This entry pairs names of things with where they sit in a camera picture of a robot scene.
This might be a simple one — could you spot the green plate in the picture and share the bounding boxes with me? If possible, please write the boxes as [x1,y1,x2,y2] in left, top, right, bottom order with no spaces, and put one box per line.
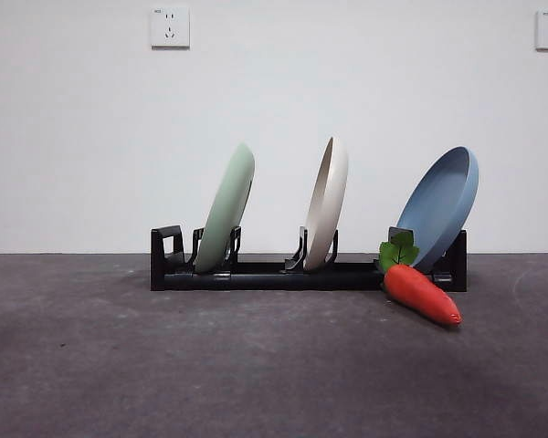
[195,142,256,274]

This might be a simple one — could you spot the orange toy carrot green leaves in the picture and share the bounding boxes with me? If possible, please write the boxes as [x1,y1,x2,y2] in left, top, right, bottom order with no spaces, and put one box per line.
[377,232,463,327]

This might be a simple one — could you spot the blue plate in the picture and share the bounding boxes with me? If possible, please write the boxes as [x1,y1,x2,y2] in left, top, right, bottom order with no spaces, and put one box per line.
[395,145,480,273]

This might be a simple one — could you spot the black plate rack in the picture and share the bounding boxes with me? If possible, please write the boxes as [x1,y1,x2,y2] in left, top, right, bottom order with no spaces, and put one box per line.
[149,224,468,293]

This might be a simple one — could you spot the beige plate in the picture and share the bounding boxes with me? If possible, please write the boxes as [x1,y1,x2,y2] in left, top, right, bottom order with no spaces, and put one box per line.
[302,135,350,271]

